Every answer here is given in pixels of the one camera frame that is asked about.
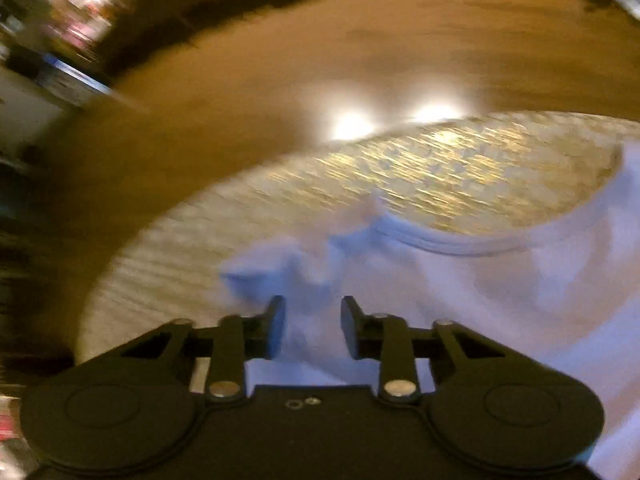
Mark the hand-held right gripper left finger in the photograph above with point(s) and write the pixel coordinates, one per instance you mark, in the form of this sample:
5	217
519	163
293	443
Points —
275	325

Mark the lavender shirt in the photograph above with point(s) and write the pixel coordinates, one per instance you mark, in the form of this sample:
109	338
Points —
475	300

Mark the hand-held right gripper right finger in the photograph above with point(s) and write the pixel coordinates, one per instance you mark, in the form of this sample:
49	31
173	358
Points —
350	327

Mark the floral lace tablecloth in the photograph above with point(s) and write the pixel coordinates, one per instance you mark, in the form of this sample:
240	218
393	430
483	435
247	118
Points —
350	185

